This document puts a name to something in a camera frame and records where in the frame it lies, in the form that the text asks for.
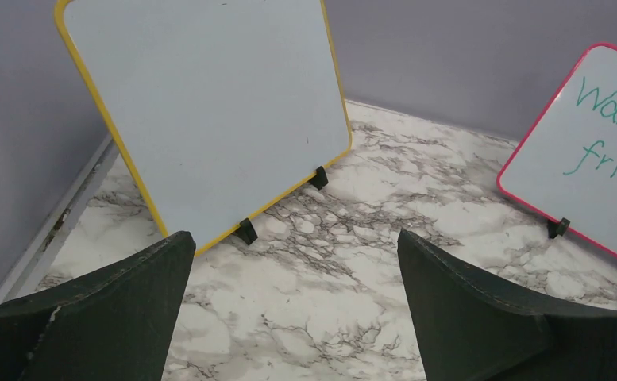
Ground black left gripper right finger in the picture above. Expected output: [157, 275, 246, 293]
[397, 230, 617, 380]

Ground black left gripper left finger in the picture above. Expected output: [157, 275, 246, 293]
[0, 231, 195, 380]

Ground pink framed whiteboard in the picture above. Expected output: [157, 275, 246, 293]
[496, 43, 617, 257]

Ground yellow framed whiteboard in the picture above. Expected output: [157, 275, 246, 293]
[54, 1, 353, 253]

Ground aluminium table frame rail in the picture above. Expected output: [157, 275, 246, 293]
[0, 136, 119, 304]

